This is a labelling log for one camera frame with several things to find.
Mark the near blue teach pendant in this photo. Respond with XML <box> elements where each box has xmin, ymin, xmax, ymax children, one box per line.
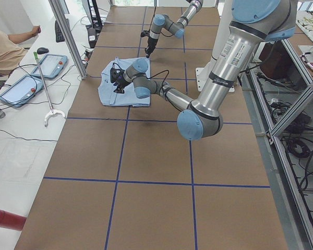
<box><xmin>0</xmin><ymin>75</ymin><xmax>43</xmax><ymax>108</ymax></box>

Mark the aluminium frame rack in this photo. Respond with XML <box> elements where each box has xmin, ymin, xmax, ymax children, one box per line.
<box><xmin>238</xmin><ymin>31</ymin><xmax>313</xmax><ymax>249</ymax></box>

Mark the black power adapter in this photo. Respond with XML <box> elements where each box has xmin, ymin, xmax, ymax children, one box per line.
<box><xmin>87</xmin><ymin>27</ymin><xmax>98</xmax><ymax>48</ymax></box>

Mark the aluminium frame post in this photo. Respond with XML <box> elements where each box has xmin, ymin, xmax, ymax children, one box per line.
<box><xmin>49</xmin><ymin>0</ymin><xmax>87</xmax><ymax>80</ymax></box>

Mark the black keyboard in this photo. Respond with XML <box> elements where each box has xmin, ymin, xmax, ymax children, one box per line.
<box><xmin>54</xmin><ymin>20</ymin><xmax>65</xmax><ymax>43</ymax></box>

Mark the grabber stick with green handle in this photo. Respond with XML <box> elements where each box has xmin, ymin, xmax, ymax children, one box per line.
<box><xmin>33</xmin><ymin>52</ymin><xmax>66</xmax><ymax>128</ymax></box>

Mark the light blue t-shirt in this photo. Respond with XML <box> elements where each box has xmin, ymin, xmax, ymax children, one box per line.
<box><xmin>98</xmin><ymin>57</ymin><xmax>151</xmax><ymax>107</ymax></box>

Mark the black computer mouse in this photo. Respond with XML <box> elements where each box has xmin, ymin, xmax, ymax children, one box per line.
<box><xmin>37</xmin><ymin>47</ymin><xmax>49</xmax><ymax>55</ymax></box>

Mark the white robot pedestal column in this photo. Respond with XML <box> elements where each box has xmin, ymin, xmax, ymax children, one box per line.
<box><xmin>196</xmin><ymin>0</ymin><xmax>233</xmax><ymax>92</ymax></box>

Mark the red cylinder bottle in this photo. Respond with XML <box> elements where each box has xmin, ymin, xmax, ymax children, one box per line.
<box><xmin>0</xmin><ymin>210</ymin><xmax>27</xmax><ymax>231</ymax></box>

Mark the far blue teach pendant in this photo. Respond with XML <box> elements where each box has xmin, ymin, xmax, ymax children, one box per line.
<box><xmin>34</xmin><ymin>52</ymin><xmax>68</xmax><ymax>80</ymax></box>

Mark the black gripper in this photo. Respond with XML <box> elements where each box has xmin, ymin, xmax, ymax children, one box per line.
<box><xmin>145</xmin><ymin>37</ymin><xmax>158</xmax><ymax>58</ymax></box>
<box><xmin>114</xmin><ymin>81</ymin><xmax>128</xmax><ymax>94</ymax></box>

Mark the blue teach pendant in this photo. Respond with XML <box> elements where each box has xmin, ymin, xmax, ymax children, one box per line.
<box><xmin>0</xmin><ymin>75</ymin><xmax>43</xmax><ymax>108</ymax></box>
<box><xmin>34</xmin><ymin>52</ymin><xmax>68</xmax><ymax>80</ymax></box>

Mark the person in beige shirt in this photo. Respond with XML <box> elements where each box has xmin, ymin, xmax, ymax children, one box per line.
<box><xmin>0</xmin><ymin>26</ymin><xmax>41</xmax><ymax>76</ymax></box>

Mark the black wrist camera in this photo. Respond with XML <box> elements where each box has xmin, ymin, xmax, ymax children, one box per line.
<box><xmin>110</xmin><ymin>67</ymin><xmax>125</xmax><ymax>86</ymax></box>
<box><xmin>140</xmin><ymin>30</ymin><xmax>150</xmax><ymax>38</ymax></box>

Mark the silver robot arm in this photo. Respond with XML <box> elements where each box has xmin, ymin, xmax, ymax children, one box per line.
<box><xmin>110</xmin><ymin>1</ymin><xmax>297</xmax><ymax>140</ymax></box>
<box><xmin>140</xmin><ymin>0</ymin><xmax>203</xmax><ymax>58</ymax></box>

